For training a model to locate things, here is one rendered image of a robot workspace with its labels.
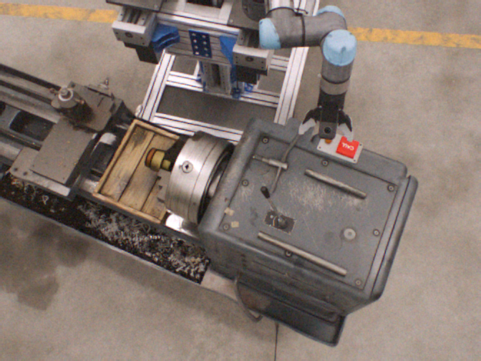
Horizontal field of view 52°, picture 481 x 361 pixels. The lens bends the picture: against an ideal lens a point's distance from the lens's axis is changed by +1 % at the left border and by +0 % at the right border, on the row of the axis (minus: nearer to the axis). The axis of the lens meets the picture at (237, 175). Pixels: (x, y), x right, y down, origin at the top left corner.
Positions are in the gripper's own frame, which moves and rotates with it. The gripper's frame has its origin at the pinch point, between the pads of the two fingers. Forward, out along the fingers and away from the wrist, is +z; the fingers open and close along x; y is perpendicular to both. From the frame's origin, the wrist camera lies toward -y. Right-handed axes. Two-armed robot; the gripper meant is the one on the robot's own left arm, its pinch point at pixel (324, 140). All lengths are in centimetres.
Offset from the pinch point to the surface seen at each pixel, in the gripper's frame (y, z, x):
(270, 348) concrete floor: -22, 150, 10
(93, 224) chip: -3, 82, 96
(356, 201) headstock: -7.0, 19.0, -12.5
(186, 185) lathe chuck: -10.9, 20.6, 41.5
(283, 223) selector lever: -19.1, 19.3, 8.2
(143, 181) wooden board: 5, 49, 68
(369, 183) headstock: -0.2, 17.6, -15.9
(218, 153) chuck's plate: 1.2, 16.9, 33.4
